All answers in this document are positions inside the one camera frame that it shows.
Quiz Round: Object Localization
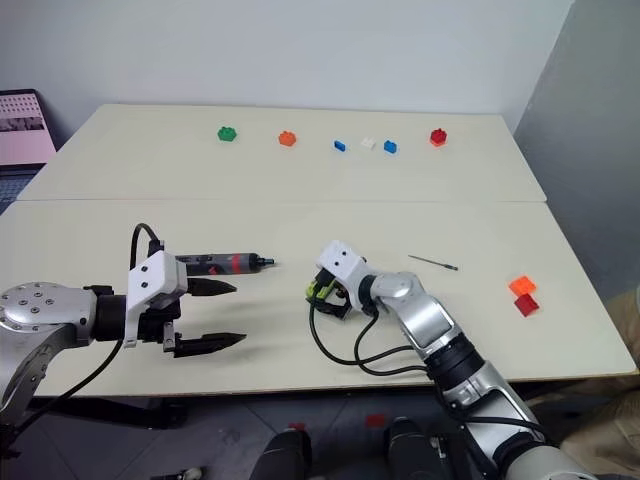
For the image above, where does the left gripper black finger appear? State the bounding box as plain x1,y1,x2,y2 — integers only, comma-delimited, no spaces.
172,332,248,360
186,278,237,299

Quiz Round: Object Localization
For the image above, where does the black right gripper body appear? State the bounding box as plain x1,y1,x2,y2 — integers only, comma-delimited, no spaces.
305,268,352,308

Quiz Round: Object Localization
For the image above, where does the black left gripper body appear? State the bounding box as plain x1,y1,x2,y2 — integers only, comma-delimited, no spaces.
135,297,184,359

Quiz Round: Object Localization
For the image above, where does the grey red electric screwdriver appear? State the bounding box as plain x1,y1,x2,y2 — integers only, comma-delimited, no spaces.
174,251,277,277

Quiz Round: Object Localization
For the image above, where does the thin metal screwdriver bit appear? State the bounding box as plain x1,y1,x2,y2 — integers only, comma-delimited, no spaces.
407,254,460,273

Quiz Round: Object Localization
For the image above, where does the dark rounded shape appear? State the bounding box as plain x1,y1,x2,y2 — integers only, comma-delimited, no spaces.
253,428,314,480
383,416,454,480

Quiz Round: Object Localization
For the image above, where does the translucent orange toy brick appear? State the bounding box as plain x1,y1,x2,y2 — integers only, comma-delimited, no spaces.
508,274,539,297

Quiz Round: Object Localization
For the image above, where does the translucent red toy brick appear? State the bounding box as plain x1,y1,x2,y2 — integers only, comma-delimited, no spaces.
513,293,544,318

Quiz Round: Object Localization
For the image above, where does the laptop with pink screen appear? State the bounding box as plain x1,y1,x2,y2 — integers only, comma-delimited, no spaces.
0,88,58,216

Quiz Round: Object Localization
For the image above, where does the beige crumpled cloth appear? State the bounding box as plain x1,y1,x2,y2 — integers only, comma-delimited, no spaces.
528,291,640,454

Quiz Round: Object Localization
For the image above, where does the grey partition panel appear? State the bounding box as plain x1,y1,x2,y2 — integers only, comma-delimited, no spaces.
513,0,640,301

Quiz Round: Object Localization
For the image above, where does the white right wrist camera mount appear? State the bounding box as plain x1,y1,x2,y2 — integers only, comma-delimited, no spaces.
314,239,372,315

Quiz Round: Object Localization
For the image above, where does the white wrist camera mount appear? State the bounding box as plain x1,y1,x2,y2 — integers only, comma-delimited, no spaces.
123,251,190,350
314,239,372,315

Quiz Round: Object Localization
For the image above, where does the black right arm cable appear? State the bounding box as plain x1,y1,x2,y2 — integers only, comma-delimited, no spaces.
308,298,419,365
353,312,434,377

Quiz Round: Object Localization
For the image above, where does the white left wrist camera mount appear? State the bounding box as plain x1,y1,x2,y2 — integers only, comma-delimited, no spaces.
123,251,190,350

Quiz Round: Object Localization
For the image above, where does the black table base frame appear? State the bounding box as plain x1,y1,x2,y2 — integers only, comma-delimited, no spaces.
27,396,190,432

